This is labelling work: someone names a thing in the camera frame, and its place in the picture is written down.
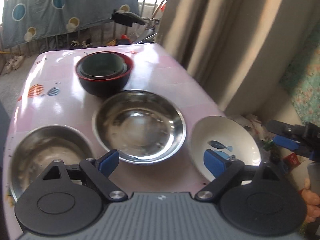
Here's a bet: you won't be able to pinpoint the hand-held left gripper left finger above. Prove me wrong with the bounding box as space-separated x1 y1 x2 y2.
41 149 128 202

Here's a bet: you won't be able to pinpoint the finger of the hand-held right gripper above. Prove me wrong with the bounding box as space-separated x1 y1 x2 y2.
297 142 314 160
266 119 305 152

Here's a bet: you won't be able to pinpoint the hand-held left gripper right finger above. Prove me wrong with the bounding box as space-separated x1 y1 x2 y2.
194 149 282 202

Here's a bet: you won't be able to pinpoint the white fish print plate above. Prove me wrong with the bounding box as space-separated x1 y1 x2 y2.
191 116 262 183

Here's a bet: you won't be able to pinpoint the red and black bowl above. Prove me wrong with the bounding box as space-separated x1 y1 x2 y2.
76 51 133 98

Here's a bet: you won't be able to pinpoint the grey-green bowl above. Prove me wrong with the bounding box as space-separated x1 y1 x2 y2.
76 55 128 80

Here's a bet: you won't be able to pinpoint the small dark green bowl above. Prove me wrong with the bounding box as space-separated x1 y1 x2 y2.
82 53 125 77

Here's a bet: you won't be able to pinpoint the person's right hand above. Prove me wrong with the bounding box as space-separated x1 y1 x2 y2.
301 179 320 222

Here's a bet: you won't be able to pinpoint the dark bottle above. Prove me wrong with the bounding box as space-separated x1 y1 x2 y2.
269 142 282 164

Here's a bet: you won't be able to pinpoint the red packet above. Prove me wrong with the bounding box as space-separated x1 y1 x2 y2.
282 154 300 167

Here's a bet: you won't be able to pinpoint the white crumpled bag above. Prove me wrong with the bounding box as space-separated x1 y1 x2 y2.
229 114 269 140

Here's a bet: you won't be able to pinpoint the small steel plate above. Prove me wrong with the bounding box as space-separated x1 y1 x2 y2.
91 89 187 165

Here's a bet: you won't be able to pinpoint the teal floral cloth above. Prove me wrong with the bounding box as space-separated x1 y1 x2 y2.
279 27 320 128

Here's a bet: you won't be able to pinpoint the large steel plate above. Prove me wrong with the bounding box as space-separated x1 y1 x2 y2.
10 125 94 203

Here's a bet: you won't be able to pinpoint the beige curtain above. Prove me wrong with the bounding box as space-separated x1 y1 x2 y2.
155 0 320 120

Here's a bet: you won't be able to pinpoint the blue blanket with circles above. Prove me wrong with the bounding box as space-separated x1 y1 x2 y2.
0 0 139 49

